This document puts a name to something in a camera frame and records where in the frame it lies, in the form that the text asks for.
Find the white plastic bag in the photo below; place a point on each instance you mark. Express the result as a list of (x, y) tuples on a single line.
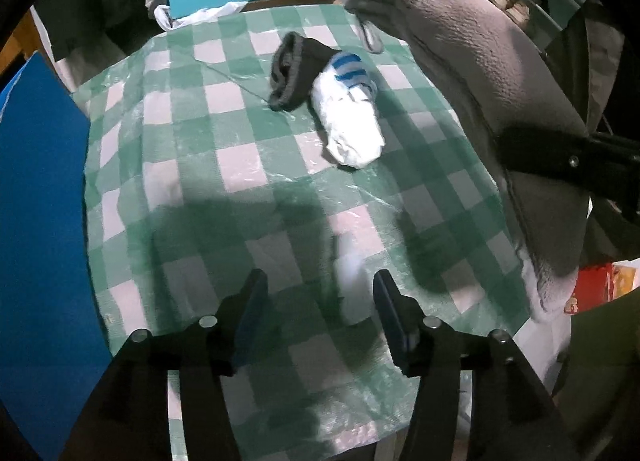
[(200, 16)]

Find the dark grey sock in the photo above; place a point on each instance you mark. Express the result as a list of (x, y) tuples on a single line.
[(295, 71)]

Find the red packet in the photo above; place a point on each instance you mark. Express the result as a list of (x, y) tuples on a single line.
[(597, 286)]

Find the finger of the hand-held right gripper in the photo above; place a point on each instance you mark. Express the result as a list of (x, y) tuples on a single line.
[(622, 147), (560, 161)]

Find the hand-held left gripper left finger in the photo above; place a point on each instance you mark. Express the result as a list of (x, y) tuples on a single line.
[(250, 321)]

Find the grey fleece slipper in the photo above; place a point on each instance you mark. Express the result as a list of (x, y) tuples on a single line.
[(480, 66)]

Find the tan shoes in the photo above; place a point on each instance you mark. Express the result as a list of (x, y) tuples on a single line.
[(510, 6)]

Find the white blue striped sock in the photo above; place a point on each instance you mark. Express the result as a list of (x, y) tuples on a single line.
[(350, 126)]

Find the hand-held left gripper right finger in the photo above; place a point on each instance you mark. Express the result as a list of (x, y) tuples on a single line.
[(392, 321)]

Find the blue cardboard box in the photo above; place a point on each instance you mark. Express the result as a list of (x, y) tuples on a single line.
[(45, 216)]

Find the green white checked tablecloth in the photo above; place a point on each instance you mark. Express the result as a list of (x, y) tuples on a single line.
[(200, 181)]

